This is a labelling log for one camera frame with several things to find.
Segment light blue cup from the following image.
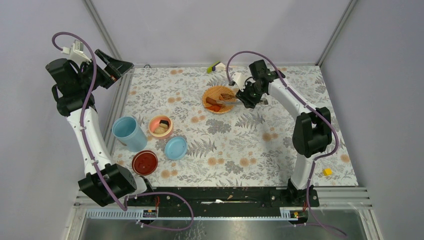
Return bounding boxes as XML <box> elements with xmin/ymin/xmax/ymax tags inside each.
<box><xmin>112</xmin><ymin>116</ymin><xmax>148</xmax><ymax>153</ymax></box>

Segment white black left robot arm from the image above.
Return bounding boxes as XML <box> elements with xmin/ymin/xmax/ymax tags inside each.
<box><xmin>45</xmin><ymin>47</ymin><xmax>155</xmax><ymax>207</ymax></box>

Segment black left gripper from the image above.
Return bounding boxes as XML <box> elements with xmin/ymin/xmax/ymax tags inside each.
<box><xmin>76</xmin><ymin>49</ymin><xmax>133</xmax><ymax>92</ymax></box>

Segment pink lunch box bowl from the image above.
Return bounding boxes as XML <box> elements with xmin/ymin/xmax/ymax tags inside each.
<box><xmin>148</xmin><ymin>115</ymin><xmax>174</xmax><ymax>140</ymax></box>

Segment floral patterned table mat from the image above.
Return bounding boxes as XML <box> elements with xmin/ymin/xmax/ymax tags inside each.
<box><xmin>110</xmin><ymin>65</ymin><xmax>359</xmax><ymax>188</ymax></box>

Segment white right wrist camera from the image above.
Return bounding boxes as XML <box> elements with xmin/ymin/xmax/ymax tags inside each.
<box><xmin>229</xmin><ymin>72</ymin><xmax>248</xmax><ymax>92</ymax></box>

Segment green purple white toy block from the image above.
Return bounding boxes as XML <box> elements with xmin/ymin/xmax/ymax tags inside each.
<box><xmin>206</xmin><ymin>61</ymin><xmax>226</xmax><ymax>74</ymax></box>

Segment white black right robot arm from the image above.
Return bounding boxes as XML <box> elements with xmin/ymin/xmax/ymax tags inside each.
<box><xmin>227</xmin><ymin>60</ymin><xmax>339</xmax><ymax>206</ymax></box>

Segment beige steamed bun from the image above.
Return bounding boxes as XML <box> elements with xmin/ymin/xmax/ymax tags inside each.
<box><xmin>153</xmin><ymin>126</ymin><xmax>168</xmax><ymax>135</ymax></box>

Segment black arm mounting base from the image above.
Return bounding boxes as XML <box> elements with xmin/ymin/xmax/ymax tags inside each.
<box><xmin>127</xmin><ymin>186</ymin><xmax>320</xmax><ymax>218</ymax></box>

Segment woven bamboo plate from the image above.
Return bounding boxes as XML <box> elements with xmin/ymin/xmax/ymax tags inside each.
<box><xmin>202</xmin><ymin>85</ymin><xmax>237</xmax><ymax>114</ymax></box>

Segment dark red lid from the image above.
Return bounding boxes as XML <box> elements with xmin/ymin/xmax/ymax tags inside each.
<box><xmin>131</xmin><ymin>150</ymin><xmax>159</xmax><ymax>176</ymax></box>

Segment brown braised meat slice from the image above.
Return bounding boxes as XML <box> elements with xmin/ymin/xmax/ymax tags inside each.
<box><xmin>205</xmin><ymin>97</ymin><xmax>219</xmax><ymax>106</ymax></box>

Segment red orange food piece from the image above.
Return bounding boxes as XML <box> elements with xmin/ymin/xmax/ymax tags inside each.
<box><xmin>205</xmin><ymin>105</ymin><xmax>222</xmax><ymax>113</ymax></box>

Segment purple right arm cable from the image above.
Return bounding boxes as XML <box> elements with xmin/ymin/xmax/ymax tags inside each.
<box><xmin>225</xmin><ymin>50</ymin><xmax>349</xmax><ymax>239</ymax></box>

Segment metal serving tongs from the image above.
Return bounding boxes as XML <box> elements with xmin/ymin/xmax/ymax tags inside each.
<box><xmin>216</xmin><ymin>93</ymin><xmax>269</xmax><ymax>109</ymax></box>

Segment small yellow block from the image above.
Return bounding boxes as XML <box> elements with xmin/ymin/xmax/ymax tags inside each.
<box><xmin>322</xmin><ymin>168</ymin><xmax>333</xmax><ymax>177</ymax></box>

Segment light blue lid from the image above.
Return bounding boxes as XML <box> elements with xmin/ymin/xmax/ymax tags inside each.
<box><xmin>164</xmin><ymin>136</ymin><xmax>188</xmax><ymax>160</ymax></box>

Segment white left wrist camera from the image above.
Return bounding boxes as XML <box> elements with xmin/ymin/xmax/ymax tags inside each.
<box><xmin>61</xmin><ymin>39</ymin><xmax>92</xmax><ymax>66</ymax></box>

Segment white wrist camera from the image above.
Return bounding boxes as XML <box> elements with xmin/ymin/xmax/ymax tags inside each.
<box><xmin>61</xmin><ymin>39</ymin><xmax>92</xmax><ymax>66</ymax></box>
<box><xmin>229</xmin><ymin>72</ymin><xmax>248</xmax><ymax>92</ymax></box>

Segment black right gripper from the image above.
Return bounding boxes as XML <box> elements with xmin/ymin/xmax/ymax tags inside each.
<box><xmin>235</xmin><ymin>79</ymin><xmax>265</xmax><ymax>110</ymax></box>

